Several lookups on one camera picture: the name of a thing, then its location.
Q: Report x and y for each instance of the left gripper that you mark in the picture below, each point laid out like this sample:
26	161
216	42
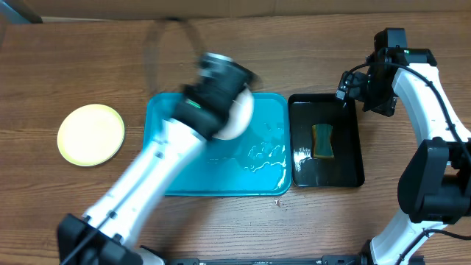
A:
188	93

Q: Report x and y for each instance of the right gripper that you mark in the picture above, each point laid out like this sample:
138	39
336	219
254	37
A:
387	107

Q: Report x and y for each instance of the white plate with sauce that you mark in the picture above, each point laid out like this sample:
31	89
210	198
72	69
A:
240	116

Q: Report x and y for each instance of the green yellow sponge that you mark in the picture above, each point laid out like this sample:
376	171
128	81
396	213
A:
322	146

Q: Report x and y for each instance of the yellow plate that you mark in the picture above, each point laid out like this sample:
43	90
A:
91	135

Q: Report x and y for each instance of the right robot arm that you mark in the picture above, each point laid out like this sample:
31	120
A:
434	190

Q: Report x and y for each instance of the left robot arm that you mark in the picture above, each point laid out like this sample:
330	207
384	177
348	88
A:
108	231

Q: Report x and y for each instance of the black tray with water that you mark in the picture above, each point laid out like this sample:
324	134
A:
346	169

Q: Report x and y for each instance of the teal plastic tray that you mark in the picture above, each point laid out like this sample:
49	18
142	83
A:
257	163

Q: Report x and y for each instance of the small debris on table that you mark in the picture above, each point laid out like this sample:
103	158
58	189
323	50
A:
279	202

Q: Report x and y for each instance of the dark object top left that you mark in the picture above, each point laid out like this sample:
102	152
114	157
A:
18	12

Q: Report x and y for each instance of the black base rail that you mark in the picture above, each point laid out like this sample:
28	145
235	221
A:
324	260

